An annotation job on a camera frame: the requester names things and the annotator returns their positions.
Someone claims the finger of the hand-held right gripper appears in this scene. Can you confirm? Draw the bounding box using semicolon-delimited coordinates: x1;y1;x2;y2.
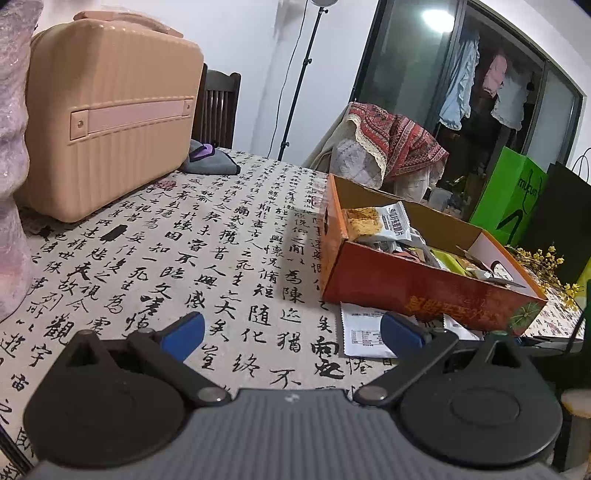
519;335;591;352

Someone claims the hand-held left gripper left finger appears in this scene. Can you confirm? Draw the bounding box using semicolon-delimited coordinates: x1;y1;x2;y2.
65;311;232;408

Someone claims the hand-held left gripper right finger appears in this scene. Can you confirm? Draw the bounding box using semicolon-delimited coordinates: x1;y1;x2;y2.
355;311;532;406

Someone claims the white snack sachet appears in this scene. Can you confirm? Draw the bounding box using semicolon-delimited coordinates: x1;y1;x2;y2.
340;302;407;360
443;314;483;340

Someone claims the orange cardboard box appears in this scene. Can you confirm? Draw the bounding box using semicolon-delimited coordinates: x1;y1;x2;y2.
318;173;549;337

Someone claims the green white snack packet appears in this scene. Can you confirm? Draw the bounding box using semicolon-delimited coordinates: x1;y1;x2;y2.
429;249;465;278

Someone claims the pile of white orange packets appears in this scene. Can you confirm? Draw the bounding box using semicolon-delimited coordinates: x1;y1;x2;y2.
344;203;527;289

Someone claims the yellow flower sprig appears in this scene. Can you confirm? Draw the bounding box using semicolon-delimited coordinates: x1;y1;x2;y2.
505;246;585;310

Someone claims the black paper bag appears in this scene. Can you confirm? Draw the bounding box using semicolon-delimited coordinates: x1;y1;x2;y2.
517;148;591;287

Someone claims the green paper bag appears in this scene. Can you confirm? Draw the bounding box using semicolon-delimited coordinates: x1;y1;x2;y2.
468;147;550;245

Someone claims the grey purple pouch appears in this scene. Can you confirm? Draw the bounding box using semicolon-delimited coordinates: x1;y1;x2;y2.
180;140;241;176

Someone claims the chair draped with red cloth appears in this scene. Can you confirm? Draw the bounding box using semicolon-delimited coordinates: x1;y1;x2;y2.
302;115;444;204

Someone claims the red patterned fringed cloth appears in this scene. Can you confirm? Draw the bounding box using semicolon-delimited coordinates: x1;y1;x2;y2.
346;102;450;185

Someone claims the dark wooden chair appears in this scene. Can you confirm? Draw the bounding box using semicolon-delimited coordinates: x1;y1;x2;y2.
191;65;242;151

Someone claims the hanging white garment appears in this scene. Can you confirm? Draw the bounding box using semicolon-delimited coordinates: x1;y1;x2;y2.
490;65;534;130

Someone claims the pink ribbed hard case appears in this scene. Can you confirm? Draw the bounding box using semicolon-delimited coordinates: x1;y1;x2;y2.
14;10;205;223

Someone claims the hanging blue garment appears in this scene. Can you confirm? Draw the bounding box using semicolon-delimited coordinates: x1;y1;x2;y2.
438;32;481;131

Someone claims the hanging pink garment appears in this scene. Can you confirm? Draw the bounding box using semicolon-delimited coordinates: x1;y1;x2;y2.
482;53;509;97

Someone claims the dark framed glass door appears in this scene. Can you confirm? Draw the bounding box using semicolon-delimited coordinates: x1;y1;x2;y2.
353;0;585;222

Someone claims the studio light on stand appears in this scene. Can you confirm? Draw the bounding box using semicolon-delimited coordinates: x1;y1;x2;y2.
276;0;342;162

